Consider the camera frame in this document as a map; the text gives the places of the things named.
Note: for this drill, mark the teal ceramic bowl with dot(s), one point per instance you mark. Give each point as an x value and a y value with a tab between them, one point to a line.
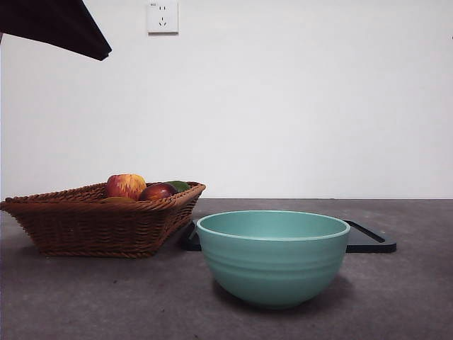
272	269

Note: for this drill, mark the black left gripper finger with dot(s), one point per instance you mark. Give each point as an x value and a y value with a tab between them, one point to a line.
53	21

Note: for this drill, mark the green fruit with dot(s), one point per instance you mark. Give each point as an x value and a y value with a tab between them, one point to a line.
181	186

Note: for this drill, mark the dark red apple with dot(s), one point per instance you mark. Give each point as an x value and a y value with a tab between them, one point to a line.
157	193

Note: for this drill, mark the brown wicker basket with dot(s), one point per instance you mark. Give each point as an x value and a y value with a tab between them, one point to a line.
92	230

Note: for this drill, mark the red yellow apple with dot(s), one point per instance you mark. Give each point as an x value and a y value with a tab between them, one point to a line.
124	186

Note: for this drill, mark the black rectangular tray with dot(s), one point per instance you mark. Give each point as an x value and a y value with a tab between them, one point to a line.
371	244

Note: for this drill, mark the white wall socket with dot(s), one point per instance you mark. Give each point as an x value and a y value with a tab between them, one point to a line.
163	17

